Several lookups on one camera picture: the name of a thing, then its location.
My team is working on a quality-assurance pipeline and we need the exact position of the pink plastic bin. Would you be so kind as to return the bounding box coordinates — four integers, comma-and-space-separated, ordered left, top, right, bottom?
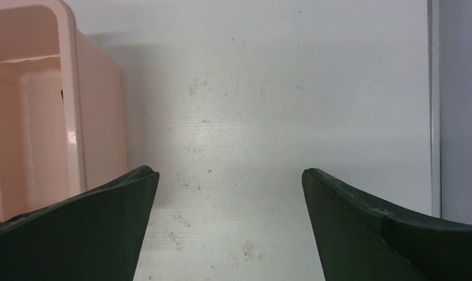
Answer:
0, 1, 129, 222

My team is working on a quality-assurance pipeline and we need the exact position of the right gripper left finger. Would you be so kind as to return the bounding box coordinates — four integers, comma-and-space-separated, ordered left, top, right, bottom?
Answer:
0, 165, 160, 280

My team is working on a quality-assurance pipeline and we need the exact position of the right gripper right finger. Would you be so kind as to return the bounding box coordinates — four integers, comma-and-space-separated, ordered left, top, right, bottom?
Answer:
302, 168, 472, 280

